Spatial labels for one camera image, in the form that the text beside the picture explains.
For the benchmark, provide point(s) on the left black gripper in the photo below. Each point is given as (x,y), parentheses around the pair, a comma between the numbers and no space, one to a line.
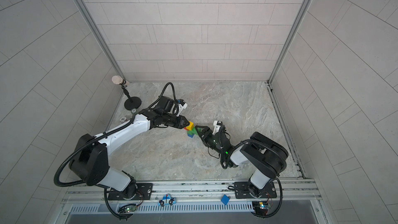
(180,124)

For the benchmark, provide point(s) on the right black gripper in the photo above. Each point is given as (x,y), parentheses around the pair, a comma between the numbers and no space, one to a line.
(207,137)

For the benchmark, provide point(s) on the yellow square lego brick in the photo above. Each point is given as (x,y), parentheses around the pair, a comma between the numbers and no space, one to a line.
(190,126)

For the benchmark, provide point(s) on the long green lego brick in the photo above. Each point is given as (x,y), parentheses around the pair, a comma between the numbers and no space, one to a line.
(194,131)

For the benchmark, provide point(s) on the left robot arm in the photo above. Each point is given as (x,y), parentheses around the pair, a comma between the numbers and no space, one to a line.
(88,164)

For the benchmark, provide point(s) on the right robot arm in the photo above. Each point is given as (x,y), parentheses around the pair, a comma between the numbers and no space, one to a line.
(268,157)

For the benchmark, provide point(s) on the green can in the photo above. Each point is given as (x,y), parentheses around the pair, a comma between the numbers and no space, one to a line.
(133,110)

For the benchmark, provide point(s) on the black microphone stand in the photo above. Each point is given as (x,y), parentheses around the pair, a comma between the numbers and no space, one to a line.
(131,102)

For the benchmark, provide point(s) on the blue car toy sticker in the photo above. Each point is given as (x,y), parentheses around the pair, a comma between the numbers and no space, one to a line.
(167,200)

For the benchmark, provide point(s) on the right circuit board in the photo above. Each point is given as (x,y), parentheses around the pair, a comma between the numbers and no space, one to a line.
(261,208)

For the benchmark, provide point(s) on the circuit board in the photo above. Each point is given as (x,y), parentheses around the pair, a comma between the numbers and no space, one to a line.
(128,209)
(261,208)

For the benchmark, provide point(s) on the left circuit board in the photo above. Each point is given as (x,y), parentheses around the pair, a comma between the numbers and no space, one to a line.
(128,209)

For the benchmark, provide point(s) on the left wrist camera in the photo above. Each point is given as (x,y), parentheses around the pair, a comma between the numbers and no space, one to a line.
(181,106)

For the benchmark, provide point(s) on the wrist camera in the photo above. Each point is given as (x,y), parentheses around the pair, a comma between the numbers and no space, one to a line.
(217,125)
(181,106)

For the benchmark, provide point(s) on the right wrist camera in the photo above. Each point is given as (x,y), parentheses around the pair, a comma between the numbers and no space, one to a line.
(217,125)

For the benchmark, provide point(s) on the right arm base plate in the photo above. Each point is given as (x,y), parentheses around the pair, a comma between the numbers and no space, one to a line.
(246,190)

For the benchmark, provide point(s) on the blue cube on rail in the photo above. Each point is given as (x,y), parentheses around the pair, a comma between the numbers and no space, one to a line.
(225,199)

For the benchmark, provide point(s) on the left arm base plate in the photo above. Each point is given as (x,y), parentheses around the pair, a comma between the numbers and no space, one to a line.
(143,190)

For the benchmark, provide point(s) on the aluminium front rail frame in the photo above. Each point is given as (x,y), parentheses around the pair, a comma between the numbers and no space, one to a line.
(192,196)

